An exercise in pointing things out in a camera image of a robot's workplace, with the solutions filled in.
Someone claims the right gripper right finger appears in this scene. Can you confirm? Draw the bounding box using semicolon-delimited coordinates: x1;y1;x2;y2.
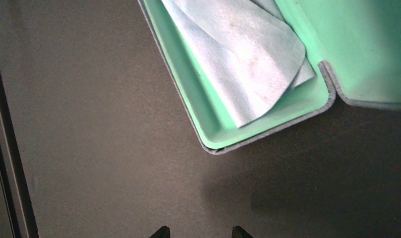
231;226;253;238

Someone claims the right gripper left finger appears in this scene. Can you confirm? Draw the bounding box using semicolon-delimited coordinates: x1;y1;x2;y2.
149;226;171;238

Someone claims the blue-grey glasses case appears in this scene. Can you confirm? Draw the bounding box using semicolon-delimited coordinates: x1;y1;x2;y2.
139;0;401;155

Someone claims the black front frame rail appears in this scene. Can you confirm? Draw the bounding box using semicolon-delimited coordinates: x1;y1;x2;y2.
0;73;39;238

